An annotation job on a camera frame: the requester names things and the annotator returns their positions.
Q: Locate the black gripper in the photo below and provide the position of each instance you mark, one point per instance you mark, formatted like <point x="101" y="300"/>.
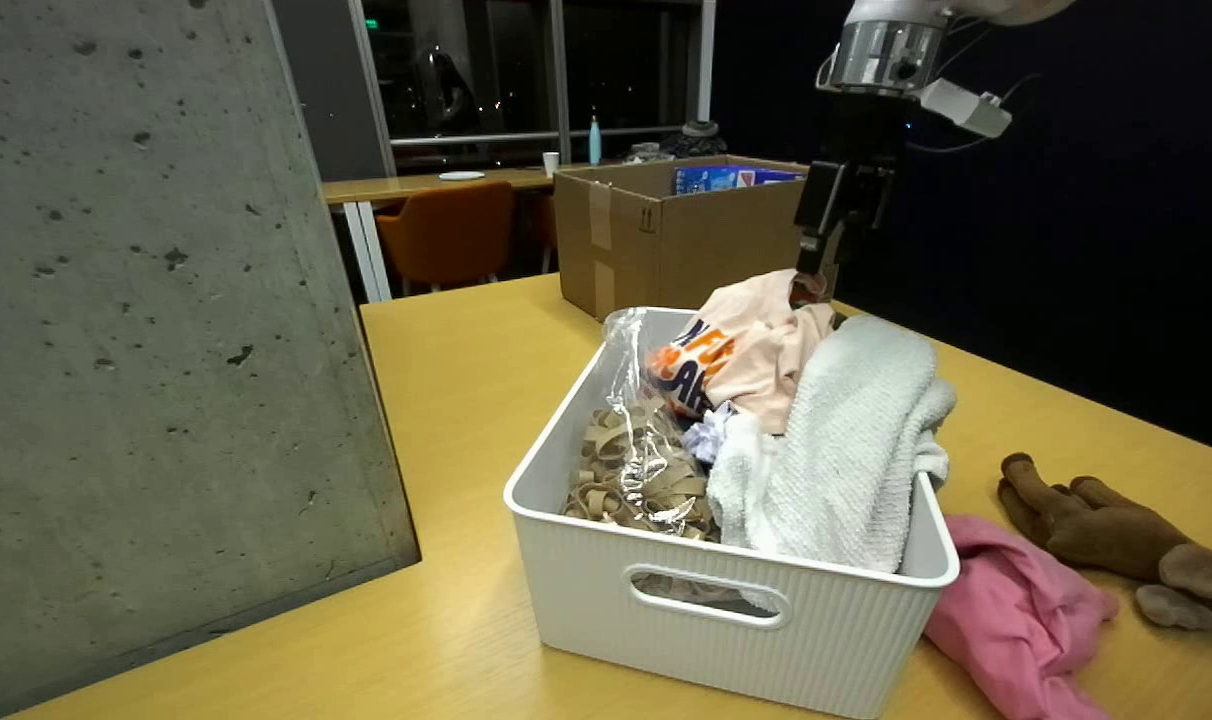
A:
<point x="867" y="127"/>

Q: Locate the beige printed t-shirt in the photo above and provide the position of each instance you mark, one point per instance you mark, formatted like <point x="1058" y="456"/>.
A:
<point x="750" y="353"/>

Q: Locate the white terry towel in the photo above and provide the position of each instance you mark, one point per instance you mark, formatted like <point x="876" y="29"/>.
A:
<point x="846" y="442"/>

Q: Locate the brown moose plush toy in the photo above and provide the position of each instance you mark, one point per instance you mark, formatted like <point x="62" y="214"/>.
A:
<point x="1109" y="533"/>

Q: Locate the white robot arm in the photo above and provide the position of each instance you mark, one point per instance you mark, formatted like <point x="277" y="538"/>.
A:
<point x="899" y="43"/>

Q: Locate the white plastic basket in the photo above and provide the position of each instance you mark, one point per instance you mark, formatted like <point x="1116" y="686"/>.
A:
<point x="710" y="626"/>

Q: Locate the blue carton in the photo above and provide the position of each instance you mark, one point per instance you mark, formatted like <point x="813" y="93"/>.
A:
<point x="728" y="177"/>

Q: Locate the cardboard box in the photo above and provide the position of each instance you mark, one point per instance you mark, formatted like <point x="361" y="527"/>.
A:
<point x="670" y="243"/>

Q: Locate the blue bottle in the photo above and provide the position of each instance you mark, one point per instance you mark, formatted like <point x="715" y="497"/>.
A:
<point x="592" y="140"/>

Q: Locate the lavender patterned cloth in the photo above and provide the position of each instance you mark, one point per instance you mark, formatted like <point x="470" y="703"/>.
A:
<point x="710" y="432"/>

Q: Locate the white cup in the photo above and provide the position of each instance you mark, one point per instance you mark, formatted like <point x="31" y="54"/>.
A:
<point x="549" y="160"/>

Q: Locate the clear bag of brown pieces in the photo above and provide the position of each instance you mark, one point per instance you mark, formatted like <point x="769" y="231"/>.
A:
<point x="630" y="467"/>

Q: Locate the orange chair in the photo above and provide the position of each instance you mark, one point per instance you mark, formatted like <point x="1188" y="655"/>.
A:
<point x="450" y="235"/>

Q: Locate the long wooden desk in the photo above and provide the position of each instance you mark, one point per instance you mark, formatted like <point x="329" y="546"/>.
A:
<point x="431" y="184"/>

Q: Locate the pink cloth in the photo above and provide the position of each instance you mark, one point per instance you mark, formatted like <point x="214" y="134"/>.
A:
<point x="1019" y="622"/>

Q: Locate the concrete pillar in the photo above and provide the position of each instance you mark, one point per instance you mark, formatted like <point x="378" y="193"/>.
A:
<point x="164" y="334"/>

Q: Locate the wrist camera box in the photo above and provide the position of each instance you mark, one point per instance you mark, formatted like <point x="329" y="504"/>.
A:
<point x="965" y="105"/>

